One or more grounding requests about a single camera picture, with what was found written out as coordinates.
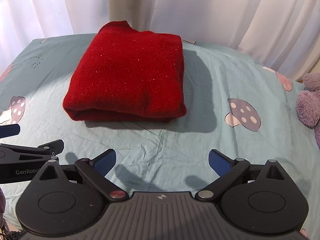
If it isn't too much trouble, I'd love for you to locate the red knit sweater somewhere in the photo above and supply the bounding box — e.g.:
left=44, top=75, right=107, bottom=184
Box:
left=63, top=21, right=187, bottom=122

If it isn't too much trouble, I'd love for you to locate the light teal mushroom bedsheet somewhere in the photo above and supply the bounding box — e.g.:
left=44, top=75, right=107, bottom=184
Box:
left=1, top=34, right=319, bottom=239

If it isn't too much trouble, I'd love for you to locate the purple plush teddy bear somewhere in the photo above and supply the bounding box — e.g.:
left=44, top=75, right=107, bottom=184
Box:
left=296, top=73, right=320, bottom=146

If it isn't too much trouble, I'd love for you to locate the white sheer curtain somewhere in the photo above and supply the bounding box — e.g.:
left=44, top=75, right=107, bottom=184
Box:
left=1, top=0, right=319, bottom=80

